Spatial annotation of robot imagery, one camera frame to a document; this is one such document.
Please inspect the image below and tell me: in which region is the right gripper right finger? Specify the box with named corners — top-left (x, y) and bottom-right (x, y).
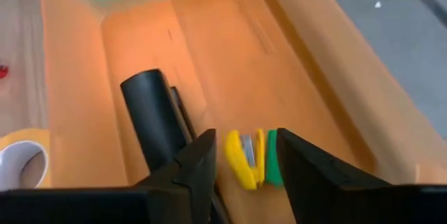
top-left (277, 128), bottom-right (388, 224)

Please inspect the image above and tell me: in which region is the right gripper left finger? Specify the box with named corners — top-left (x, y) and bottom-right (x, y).
top-left (138, 128), bottom-right (218, 224)

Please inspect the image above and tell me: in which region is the green mini stapler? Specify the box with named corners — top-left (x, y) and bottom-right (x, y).
top-left (265, 129), bottom-right (284, 187)

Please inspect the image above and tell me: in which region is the yellow mini stapler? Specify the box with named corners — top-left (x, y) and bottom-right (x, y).
top-left (223, 128), bottom-right (266, 191)

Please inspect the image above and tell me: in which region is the black stapler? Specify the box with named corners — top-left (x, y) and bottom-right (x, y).
top-left (119, 68), bottom-right (196, 174)

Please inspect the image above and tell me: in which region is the yellow tape roll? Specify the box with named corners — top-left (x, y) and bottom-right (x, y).
top-left (0, 128), bottom-right (52, 192)

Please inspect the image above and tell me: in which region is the orange plastic bin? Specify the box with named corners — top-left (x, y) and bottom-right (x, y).
top-left (38, 0), bottom-right (447, 224)

